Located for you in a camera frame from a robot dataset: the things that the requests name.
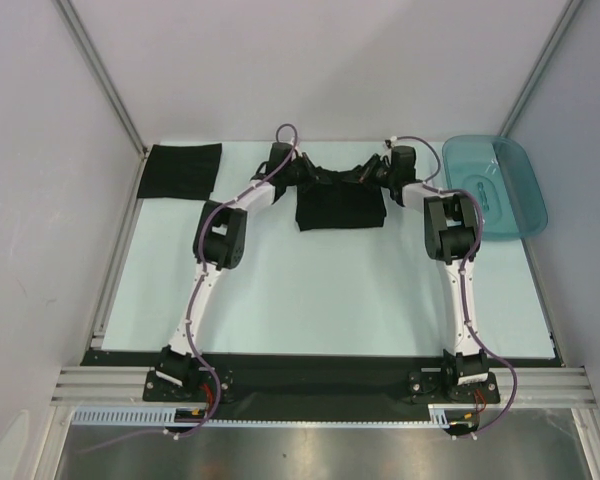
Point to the folded black t shirt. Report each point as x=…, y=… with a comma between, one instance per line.
x=180, y=172

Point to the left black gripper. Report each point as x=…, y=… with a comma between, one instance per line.
x=312, y=176

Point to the teal transparent plastic bin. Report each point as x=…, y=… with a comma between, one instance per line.
x=498, y=173

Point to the left aluminium corner post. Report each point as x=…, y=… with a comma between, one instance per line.
x=96, y=66

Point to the aluminium corner post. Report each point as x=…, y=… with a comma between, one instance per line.
x=96, y=66
x=541, y=65

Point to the white slotted cable duct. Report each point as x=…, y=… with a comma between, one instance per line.
x=138, y=416

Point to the aluminium frame rail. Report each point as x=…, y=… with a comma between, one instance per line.
x=118, y=386

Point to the black t shirt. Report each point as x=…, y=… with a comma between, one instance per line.
x=180, y=172
x=336, y=202

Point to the right aluminium corner post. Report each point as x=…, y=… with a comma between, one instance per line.
x=541, y=65

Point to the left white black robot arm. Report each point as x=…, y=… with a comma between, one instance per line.
x=218, y=247

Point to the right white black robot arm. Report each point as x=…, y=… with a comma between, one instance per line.
x=453, y=228

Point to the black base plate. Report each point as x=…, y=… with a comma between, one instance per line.
x=312, y=388

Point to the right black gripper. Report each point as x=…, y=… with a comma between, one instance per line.
x=371, y=170

